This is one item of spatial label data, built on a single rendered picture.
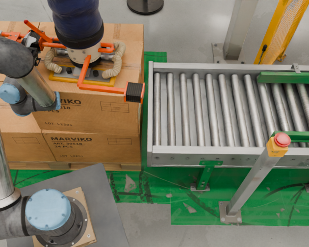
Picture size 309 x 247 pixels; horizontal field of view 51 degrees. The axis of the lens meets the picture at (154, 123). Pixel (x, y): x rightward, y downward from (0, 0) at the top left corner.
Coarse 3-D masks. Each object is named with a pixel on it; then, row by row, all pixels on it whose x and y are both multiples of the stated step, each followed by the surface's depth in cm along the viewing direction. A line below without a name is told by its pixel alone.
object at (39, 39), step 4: (28, 32) 162; (32, 32) 163; (44, 32) 163; (32, 36) 162; (36, 36) 162; (40, 36) 162; (36, 40) 160; (40, 40) 159; (32, 44) 159; (36, 44) 158; (40, 44) 160; (40, 48) 161
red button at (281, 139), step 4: (280, 132) 141; (276, 136) 140; (280, 136) 140; (284, 136) 140; (288, 136) 140; (276, 140) 139; (280, 140) 138; (284, 140) 138; (288, 140) 139; (276, 144) 139; (280, 144) 138; (284, 144) 137; (288, 144) 138
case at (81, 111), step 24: (48, 48) 178; (48, 72) 169; (120, 72) 170; (72, 96) 165; (96, 96) 163; (120, 96) 162; (48, 120) 186; (72, 120) 184; (96, 120) 182; (120, 120) 181
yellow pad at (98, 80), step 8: (64, 72) 166; (72, 72) 166; (96, 72) 163; (56, 80) 165; (64, 80) 164; (72, 80) 164; (88, 80) 164; (96, 80) 163; (104, 80) 163; (112, 80) 164
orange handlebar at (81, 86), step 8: (8, 32) 164; (16, 32) 164; (16, 40) 161; (56, 40) 162; (64, 48) 161; (104, 48) 160; (112, 48) 159; (88, 56) 156; (88, 64) 155; (80, 80) 148; (80, 88) 147; (88, 88) 146; (96, 88) 146; (104, 88) 146; (112, 88) 146; (120, 88) 146
